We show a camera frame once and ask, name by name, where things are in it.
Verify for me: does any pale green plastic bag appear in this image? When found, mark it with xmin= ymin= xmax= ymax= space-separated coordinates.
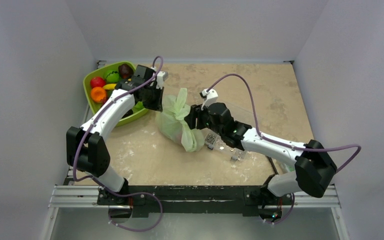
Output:
xmin=155 ymin=88 xmax=204 ymax=152

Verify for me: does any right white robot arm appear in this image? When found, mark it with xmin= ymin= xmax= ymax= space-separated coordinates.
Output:
xmin=184 ymin=102 xmax=337 ymax=204

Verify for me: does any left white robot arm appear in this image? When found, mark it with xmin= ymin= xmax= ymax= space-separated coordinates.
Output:
xmin=66 ymin=65 xmax=168 ymax=205

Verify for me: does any dark maroon fake fruit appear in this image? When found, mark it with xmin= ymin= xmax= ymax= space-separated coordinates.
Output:
xmin=118 ymin=63 xmax=134 ymax=79

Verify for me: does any yellow fake banana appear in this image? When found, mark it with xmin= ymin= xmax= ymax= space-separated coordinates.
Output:
xmin=102 ymin=83 xmax=117 ymax=91

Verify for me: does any green fake watermelon ball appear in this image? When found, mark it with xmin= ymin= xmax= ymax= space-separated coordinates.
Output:
xmin=104 ymin=70 xmax=121 ymax=84

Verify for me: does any orange fake fruit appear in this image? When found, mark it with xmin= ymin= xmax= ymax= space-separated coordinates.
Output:
xmin=90 ymin=87 xmax=108 ymax=104

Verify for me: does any red fake apple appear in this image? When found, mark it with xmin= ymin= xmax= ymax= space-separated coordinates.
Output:
xmin=89 ymin=76 xmax=107 ymax=89

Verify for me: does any green plastic tray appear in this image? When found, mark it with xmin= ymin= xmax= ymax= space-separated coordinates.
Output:
xmin=83 ymin=61 xmax=149 ymax=127

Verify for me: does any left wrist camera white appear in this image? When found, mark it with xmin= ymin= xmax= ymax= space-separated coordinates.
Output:
xmin=150 ymin=71 xmax=169 ymax=90

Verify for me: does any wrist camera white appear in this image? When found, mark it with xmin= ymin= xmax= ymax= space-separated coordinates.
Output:
xmin=150 ymin=71 xmax=169 ymax=90
xmin=200 ymin=88 xmax=218 ymax=107

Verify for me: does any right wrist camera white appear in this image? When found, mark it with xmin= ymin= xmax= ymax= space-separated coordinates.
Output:
xmin=200 ymin=88 xmax=218 ymax=107

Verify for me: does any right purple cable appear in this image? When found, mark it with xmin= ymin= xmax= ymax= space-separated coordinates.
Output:
xmin=201 ymin=73 xmax=362 ymax=226

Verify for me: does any black aluminium base frame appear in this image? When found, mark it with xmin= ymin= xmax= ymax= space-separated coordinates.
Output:
xmin=48 ymin=185 xmax=340 ymax=220

